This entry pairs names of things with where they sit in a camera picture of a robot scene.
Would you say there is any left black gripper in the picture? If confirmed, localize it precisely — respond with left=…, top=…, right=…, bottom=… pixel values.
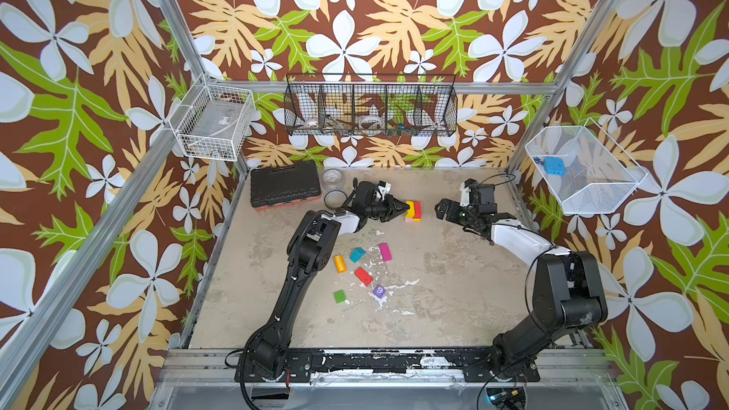
left=366, top=194, right=411, bottom=222

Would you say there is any yellow arch block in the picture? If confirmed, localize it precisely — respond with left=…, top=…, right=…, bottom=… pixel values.
left=406, top=200, right=415, bottom=218

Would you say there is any red arch block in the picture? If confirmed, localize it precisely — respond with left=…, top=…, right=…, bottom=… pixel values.
left=413, top=201, right=423, bottom=222

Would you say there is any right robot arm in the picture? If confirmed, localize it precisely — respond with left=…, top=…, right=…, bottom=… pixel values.
left=435, top=199, right=609, bottom=380

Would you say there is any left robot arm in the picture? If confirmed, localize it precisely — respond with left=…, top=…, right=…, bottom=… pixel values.
left=237, top=210, right=344, bottom=383

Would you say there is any magenta block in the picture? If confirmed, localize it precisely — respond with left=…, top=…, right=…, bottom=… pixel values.
left=379, top=243, right=392, bottom=262

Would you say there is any teal block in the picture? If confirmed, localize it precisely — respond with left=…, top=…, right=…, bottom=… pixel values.
left=349, top=248, right=368, bottom=263

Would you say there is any red rectangular block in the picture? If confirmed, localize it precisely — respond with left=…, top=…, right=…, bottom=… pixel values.
left=354, top=268, right=374, bottom=287

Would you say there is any orange supermarket block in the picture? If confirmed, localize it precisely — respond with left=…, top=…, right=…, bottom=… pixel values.
left=333, top=255, right=347, bottom=273

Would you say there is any green square block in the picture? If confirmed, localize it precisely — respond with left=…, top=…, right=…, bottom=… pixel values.
left=333, top=290, right=347, bottom=304

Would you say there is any clear plastic cup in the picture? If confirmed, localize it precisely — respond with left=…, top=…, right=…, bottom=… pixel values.
left=322, top=168, right=345, bottom=192

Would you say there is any purple number nine cube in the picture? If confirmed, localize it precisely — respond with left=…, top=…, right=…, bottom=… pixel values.
left=373, top=286, right=387, bottom=300

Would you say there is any blue object in basket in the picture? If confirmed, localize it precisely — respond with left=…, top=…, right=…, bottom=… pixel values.
left=541, top=157, right=567, bottom=177

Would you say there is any black tool case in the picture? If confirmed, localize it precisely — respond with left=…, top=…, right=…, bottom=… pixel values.
left=251, top=161, right=322, bottom=210

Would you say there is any white mesh basket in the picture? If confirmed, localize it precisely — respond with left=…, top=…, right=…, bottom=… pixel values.
left=526, top=120, right=649, bottom=216

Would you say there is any black wire basket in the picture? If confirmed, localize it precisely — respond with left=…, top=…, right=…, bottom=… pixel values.
left=282, top=73, right=459, bottom=137

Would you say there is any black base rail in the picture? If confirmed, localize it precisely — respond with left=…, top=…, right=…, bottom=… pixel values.
left=236, top=345, right=541, bottom=385

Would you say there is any white wire basket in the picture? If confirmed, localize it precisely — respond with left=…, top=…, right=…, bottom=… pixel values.
left=170, top=75, right=257, bottom=162

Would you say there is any aluminium frame structure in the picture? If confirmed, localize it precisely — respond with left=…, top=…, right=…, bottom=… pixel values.
left=1, top=0, right=618, bottom=409

